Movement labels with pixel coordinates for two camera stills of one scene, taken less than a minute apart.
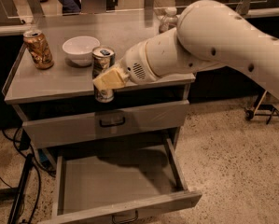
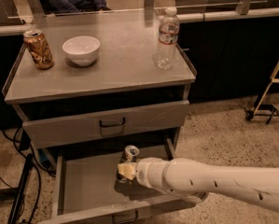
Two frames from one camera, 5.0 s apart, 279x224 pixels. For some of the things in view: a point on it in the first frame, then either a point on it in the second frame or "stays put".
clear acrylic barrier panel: (111, 1) stays put
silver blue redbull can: (103, 60) → (130, 155)
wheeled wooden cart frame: (264, 110) stays put
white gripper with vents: (135, 63) → (144, 171)
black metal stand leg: (16, 191) stays put
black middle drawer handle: (125, 221) stays put
